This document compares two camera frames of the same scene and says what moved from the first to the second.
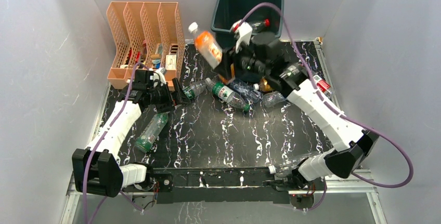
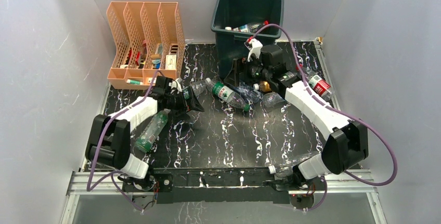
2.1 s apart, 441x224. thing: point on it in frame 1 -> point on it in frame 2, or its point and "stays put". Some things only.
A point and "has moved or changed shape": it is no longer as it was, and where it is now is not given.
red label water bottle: [258, 27] stays put
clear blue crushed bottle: [248, 91] stays put
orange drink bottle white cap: [207, 45] has moved or changed shape
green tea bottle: [154, 126] stays put
